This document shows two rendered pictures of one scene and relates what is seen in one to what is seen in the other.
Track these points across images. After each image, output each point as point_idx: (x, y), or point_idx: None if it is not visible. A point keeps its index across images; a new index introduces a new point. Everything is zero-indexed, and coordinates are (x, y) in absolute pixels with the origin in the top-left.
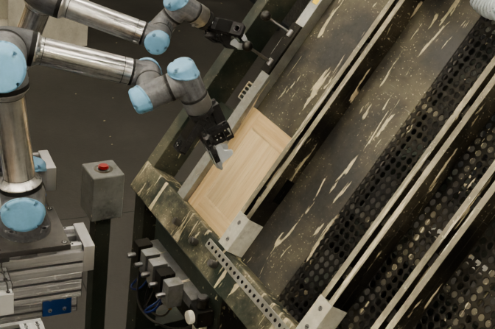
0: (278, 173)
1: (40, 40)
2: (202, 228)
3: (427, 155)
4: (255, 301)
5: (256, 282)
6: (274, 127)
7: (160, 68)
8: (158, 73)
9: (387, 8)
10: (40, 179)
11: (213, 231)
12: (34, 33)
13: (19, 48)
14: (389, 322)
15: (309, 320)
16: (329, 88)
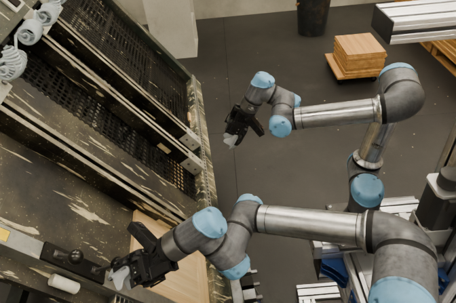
0: (165, 205)
1: (375, 96)
2: (214, 273)
3: (117, 97)
4: (210, 202)
5: (204, 208)
6: (135, 245)
7: (270, 117)
8: (277, 102)
9: (23, 119)
10: (354, 153)
11: (207, 270)
12: (382, 95)
13: (388, 71)
14: (176, 121)
15: (198, 161)
16: (103, 172)
